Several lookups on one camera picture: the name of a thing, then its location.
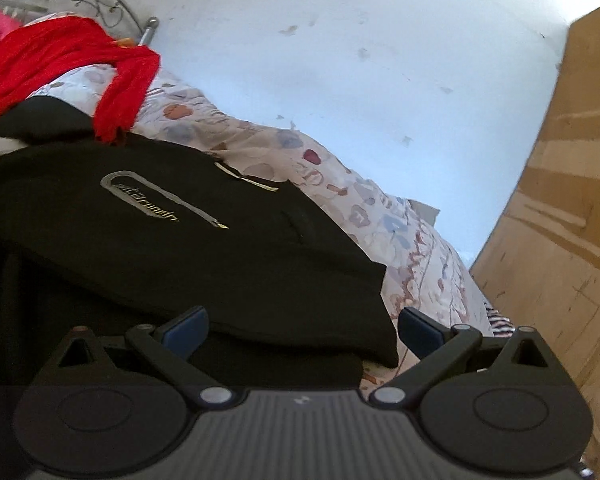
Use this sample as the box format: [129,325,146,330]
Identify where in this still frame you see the brown wooden cabinet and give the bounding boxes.
[470,0,600,480]

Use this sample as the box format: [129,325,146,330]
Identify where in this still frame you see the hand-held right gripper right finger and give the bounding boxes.
[367,306,563,408]

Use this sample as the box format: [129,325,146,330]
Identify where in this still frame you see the circle patterned bedspread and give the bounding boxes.
[0,10,496,397]

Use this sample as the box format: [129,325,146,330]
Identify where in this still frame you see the black white striped cloth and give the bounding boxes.
[482,305,518,339]

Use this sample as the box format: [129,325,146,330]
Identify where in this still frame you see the red knit garment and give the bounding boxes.
[0,16,161,147]

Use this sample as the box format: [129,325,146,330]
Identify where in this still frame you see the black printed t-shirt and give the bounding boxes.
[0,132,400,391]

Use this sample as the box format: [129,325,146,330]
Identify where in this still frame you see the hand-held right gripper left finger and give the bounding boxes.
[41,306,236,408]

